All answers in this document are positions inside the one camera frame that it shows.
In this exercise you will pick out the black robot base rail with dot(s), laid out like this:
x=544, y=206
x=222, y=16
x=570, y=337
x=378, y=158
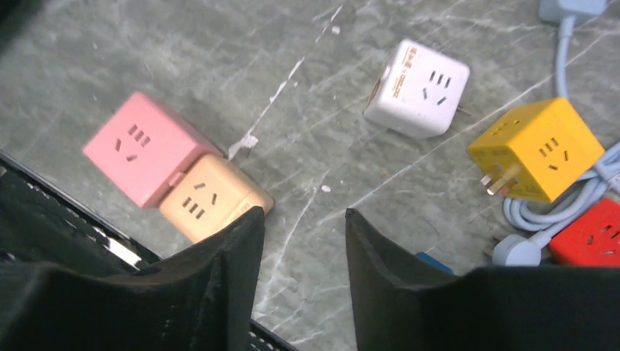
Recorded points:
x=41, y=224

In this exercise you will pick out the tan cube socket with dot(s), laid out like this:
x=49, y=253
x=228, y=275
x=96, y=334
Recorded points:
x=212, y=194

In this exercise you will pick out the white cube socket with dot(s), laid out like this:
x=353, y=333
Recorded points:
x=418, y=91

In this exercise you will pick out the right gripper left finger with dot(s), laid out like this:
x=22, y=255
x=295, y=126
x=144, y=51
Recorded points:
x=198, y=299

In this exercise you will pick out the yellow cube socket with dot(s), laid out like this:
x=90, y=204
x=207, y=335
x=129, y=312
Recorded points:
x=536, y=151

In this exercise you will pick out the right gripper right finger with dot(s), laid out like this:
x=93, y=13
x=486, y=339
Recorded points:
x=400, y=302

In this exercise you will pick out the blue cube adapter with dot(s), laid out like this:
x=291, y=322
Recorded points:
x=433, y=262

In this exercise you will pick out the pink cube socket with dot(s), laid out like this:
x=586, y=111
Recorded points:
x=145, y=148

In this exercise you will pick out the light blue power strip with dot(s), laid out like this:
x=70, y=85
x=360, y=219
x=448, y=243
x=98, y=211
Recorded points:
x=554, y=11

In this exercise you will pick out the red cube socket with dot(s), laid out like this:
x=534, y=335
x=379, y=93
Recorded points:
x=592, y=240

